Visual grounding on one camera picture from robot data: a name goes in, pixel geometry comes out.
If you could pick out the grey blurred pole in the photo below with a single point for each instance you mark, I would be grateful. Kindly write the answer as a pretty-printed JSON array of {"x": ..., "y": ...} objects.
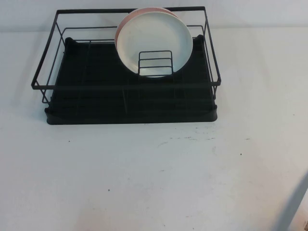
[{"x": 297, "y": 192}]

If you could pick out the white round plate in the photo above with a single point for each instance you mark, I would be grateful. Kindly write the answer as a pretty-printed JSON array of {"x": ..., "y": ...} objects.
[{"x": 154, "y": 36}]

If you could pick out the black plastic drip tray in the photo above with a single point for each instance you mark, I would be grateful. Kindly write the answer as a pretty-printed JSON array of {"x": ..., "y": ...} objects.
[{"x": 120, "y": 119}]

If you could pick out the pink round plate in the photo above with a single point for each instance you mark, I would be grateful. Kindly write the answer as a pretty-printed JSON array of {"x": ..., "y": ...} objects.
[{"x": 156, "y": 9}]

